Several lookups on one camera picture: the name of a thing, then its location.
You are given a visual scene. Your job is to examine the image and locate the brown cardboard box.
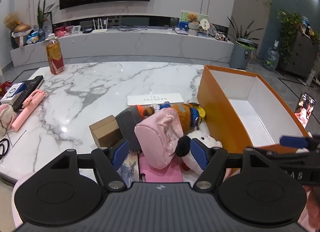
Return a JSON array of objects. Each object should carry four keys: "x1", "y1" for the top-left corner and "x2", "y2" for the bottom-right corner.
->
[{"x1": 89, "y1": 115, "x2": 123, "y2": 148}]

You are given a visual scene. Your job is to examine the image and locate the water jug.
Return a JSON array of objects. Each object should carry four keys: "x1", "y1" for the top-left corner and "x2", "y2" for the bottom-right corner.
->
[{"x1": 263, "y1": 40, "x2": 279, "y2": 72}]

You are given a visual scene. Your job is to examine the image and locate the black remote control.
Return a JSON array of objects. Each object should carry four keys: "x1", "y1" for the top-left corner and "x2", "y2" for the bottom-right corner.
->
[{"x1": 12, "y1": 75, "x2": 44, "y2": 112}]

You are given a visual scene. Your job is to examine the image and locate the orange drink bottle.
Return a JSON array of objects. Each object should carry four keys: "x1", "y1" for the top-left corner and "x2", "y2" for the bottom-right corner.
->
[{"x1": 46, "y1": 33, "x2": 65, "y2": 75}]

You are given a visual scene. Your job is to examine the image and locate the pink notebook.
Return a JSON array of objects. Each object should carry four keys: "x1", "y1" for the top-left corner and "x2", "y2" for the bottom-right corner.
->
[{"x1": 138, "y1": 153, "x2": 183, "y2": 183}]

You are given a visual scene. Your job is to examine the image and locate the long white box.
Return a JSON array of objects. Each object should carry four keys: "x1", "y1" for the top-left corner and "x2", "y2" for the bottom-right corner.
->
[{"x1": 127, "y1": 93, "x2": 184, "y2": 106}]

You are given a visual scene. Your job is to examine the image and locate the smartphone on stand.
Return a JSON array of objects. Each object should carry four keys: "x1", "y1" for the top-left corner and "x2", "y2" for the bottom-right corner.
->
[{"x1": 295, "y1": 92, "x2": 316, "y2": 128}]

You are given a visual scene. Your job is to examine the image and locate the pink selfie stick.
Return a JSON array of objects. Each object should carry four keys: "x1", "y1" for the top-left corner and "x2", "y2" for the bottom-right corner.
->
[{"x1": 11, "y1": 89, "x2": 47, "y2": 132}]

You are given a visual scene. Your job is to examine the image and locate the white black plush dog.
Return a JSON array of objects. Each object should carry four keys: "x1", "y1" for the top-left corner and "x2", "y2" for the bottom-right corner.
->
[{"x1": 175, "y1": 130, "x2": 222, "y2": 175}]

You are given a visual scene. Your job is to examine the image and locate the dark grey cabinet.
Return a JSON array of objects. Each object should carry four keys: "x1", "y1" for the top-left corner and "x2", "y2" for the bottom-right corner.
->
[{"x1": 278, "y1": 32, "x2": 318, "y2": 79}]

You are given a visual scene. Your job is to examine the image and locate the brown bear plush blue jacket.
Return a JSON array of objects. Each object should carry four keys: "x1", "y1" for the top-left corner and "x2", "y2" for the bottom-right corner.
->
[{"x1": 143, "y1": 101, "x2": 207, "y2": 135}]

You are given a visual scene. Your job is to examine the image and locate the small bear on shelf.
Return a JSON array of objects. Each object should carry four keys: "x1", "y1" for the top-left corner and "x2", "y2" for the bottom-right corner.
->
[{"x1": 187, "y1": 13, "x2": 199, "y2": 23}]

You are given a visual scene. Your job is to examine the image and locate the grey trash bin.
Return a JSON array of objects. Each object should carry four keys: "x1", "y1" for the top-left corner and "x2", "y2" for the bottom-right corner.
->
[{"x1": 229, "y1": 38, "x2": 255, "y2": 70}]

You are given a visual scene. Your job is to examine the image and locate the dark grey box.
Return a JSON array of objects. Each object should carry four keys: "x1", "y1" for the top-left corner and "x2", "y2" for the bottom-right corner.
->
[{"x1": 116, "y1": 106, "x2": 142, "y2": 151}]

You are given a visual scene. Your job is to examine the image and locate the pink plush backpack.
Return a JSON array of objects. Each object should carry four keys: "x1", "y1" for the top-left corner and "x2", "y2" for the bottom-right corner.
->
[{"x1": 135, "y1": 108, "x2": 183, "y2": 169}]

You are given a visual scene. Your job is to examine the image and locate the potted green plant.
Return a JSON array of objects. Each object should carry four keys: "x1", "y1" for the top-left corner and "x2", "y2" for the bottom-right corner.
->
[{"x1": 37, "y1": 0, "x2": 59, "y2": 29}]

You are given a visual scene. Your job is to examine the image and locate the person's right hand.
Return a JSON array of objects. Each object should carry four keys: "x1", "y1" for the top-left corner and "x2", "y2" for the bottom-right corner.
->
[{"x1": 304, "y1": 186, "x2": 320, "y2": 230}]

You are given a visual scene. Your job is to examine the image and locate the blue white small box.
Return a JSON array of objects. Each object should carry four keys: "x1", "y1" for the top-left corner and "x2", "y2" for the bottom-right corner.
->
[{"x1": 1, "y1": 82, "x2": 27, "y2": 106}]

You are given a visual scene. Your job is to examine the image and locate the black scissors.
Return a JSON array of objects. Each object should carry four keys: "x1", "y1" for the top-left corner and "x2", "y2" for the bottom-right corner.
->
[{"x1": 0, "y1": 138, "x2": 10, "y2": 159}]

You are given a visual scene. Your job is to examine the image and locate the pink plush toy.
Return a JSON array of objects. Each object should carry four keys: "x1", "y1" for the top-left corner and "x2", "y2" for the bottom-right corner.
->
[{"x1": 0, "y1": 104, "x2": 16, "y2": 137}]

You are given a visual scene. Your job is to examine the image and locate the white wifi router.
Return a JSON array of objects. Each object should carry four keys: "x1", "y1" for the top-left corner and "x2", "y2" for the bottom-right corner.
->
[{"x1": 92, "y1": 18, "x2": 108, "y2": 33}]

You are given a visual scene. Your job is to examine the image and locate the orange crochet fruit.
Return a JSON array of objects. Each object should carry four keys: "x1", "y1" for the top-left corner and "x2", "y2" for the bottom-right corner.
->
[{"x1": 136, "y1": 105, "x2": 145, "y2": 119}]

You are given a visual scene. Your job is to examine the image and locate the large orange storage box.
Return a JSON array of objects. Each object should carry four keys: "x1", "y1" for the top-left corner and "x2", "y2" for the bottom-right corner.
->
[{"x1": 197, "y1": 65, "x2": 308, "y2": 153}]

